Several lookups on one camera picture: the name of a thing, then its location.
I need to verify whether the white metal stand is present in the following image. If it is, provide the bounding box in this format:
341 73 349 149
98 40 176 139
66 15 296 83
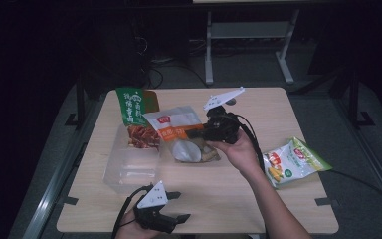
204 9 301 86

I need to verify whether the person's right hand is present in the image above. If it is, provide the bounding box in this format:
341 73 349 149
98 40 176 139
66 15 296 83
207 127 263 177

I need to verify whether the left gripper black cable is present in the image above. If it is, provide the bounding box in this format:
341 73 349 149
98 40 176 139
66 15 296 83
111 184 153 239

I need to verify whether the black metal stand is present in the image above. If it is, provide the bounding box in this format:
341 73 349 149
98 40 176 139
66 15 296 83
331 66 376 130
64 74 88 128

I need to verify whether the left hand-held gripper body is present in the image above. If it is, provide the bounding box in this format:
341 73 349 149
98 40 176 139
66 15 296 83
132 180 180 234

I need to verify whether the braised meat snack packet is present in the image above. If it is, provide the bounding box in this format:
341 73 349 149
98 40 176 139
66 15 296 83
114 87 162 150

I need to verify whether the metal floor rail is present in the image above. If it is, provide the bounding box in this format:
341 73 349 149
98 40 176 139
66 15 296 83
21 99 108 239
331 96 382 213

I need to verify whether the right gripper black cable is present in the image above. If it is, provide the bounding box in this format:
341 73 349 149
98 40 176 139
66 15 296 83
235 114 382 213

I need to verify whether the black table bracket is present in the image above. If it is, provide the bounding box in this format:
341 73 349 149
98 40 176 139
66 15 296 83
63 196 80 207
314 197 334 207

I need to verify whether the white orange food packet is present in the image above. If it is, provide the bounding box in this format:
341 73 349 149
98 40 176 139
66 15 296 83
142 105 222 164

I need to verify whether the green white snack packet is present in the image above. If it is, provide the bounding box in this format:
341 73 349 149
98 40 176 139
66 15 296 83
262 136 333 190

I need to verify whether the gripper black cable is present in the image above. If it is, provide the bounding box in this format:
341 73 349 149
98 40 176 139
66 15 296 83
235 114 382 213
111 184 153 239

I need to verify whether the person's left hand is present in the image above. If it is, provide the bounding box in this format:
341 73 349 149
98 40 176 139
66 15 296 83
115 208 162 239

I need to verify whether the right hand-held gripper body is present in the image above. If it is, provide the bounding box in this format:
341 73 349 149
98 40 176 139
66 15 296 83
202 86 247 145

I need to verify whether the black floor cable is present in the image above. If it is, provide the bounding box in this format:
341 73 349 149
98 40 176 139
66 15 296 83
145 61 210 89

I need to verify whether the clear plastic container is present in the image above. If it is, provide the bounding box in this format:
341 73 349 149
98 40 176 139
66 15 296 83
102 123 163 195

